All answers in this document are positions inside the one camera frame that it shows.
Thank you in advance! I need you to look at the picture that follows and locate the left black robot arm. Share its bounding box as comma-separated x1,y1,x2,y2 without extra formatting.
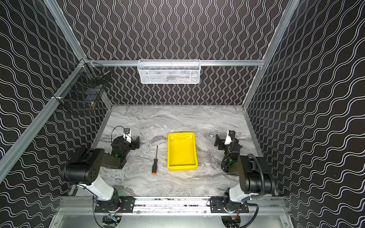
61,135,140,211

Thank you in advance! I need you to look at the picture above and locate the clear wire mesh basket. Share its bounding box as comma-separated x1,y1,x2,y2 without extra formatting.
137,59,202,84

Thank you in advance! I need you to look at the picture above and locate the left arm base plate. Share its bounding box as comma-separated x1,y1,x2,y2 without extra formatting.
94,196,136,213

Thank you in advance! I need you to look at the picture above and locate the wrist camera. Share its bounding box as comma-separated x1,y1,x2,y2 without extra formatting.
123,128,132,143
224,130,235,145

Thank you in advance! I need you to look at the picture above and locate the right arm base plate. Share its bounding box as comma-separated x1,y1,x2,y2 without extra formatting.
207,196,249,213

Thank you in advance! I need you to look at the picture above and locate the black orange screwdriver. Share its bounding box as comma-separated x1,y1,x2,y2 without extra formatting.
152,146,158,175

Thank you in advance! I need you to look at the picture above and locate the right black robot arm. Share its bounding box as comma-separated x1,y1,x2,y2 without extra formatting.
214,131,275,205

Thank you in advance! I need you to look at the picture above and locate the black wire basket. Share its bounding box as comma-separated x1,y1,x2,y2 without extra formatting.
56,62,111,116

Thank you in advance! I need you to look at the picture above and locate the aluminium front rail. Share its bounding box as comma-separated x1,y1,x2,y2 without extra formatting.
58,196,287,216

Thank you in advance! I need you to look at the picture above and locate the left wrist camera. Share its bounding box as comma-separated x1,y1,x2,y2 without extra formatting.
123,128,132,143

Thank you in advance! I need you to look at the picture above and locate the yellow plastic bin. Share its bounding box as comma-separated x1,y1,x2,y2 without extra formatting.
167,132,199,171

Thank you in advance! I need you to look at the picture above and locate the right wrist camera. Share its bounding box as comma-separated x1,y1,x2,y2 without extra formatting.
224,130,235,145

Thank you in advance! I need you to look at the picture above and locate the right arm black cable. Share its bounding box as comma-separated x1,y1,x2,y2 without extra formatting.
239,153,266,228

